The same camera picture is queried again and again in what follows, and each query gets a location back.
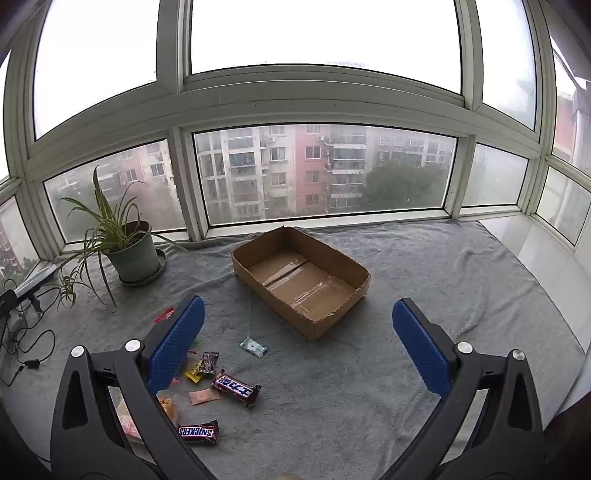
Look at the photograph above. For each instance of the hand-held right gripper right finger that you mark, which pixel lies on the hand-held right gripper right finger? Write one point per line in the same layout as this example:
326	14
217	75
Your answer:
420	346

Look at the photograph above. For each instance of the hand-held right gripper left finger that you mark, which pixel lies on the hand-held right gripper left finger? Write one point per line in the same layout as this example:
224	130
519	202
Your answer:
178	341

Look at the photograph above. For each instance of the clear red-edged snack packet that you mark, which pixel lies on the clear red-edged snack packet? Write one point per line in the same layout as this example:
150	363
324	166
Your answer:
164	316

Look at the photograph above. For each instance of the yellow snack packet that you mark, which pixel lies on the yellow snack packet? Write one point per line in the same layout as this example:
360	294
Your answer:
193	374

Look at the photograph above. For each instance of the dark brown chocolate bar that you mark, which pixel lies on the dark brown chocolate bar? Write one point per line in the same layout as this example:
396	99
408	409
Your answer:
235	387

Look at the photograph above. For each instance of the green white candy packet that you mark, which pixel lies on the green white candy packet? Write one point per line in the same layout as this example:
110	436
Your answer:
254	346

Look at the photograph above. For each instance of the brown chocolate bar blue lettering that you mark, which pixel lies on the brown chocolate bar blue lettering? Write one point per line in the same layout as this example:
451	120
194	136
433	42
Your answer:
198	432

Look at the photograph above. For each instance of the sliced bread packet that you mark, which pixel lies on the sliced bread packet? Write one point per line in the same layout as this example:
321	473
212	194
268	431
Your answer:
128	427

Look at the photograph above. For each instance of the cardboard box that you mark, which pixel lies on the cardboard box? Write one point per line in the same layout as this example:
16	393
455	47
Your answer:
300	281

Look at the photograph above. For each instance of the small dark snack packet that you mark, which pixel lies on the small dark snack packet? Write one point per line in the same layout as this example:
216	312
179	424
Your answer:
208	362

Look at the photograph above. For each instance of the small pink packet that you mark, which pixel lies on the small pink packet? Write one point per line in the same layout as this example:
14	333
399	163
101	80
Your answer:
204	397

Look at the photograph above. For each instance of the orange snack packet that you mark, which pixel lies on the orange snack packet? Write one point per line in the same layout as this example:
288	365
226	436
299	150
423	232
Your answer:
168	408

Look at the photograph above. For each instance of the green pot saucer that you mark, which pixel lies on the green pot saucer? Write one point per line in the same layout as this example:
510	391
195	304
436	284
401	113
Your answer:
159	270

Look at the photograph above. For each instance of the spider plant in green pot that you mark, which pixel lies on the spider plant in green pot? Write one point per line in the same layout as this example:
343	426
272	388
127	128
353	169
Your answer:
131	258

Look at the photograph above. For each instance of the white bar on black stand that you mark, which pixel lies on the white bar on black stand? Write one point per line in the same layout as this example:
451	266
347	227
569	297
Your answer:
34	281

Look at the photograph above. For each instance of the apartment buildings outside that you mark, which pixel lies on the apartment buildings outside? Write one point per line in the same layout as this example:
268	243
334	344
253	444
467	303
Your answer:
318	166

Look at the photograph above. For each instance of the white window frame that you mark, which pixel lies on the white window frame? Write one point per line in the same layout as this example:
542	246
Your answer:
323	110

